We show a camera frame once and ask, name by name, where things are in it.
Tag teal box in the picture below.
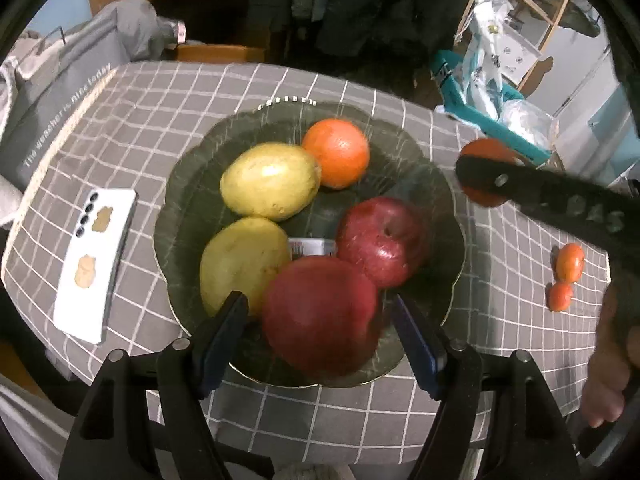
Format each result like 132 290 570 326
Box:
431 50 551 166

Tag white smartphone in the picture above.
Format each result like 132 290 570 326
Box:
52 188 138 345

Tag black hanging coat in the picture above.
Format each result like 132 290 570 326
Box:
315 0 468 61

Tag yellow mango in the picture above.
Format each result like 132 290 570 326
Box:
200 216 293 318

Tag grey fabric storage bag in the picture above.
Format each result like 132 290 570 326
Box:
0 25 126 188

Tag small tangerine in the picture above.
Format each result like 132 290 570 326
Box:
556 243 586 283
547 281 574 312

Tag grey crumpled garment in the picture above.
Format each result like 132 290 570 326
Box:
85 0 188 63

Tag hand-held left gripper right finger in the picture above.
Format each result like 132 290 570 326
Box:
392 294 583 480

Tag wooden drawer box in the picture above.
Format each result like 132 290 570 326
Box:
175 42 268 64

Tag dark green glass plate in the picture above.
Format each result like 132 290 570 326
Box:
152 101 467 388

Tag olive green jacket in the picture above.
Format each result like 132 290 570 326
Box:
560 0 608 38

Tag white crumpled cloth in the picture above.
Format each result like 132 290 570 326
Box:
0 35 26 226

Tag orange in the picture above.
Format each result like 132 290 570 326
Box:
459 138 526 207
301 118 371 190

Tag dark red apple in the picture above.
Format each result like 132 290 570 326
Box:
336 196 431 288
261 256 383 378

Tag white patterned box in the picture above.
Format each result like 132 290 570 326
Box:
492 25 543 86

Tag clear plastic bags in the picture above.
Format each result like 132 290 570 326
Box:
452 0 516 121
500 100 558 148

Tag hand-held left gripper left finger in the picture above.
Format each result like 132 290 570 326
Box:
57 290 250 480

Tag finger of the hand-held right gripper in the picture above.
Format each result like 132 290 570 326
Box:
455 155 640 281

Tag person's right hand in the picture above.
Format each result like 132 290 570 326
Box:
581 280 637 428

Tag wooden shelf rack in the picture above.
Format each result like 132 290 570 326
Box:
460 0 576 96

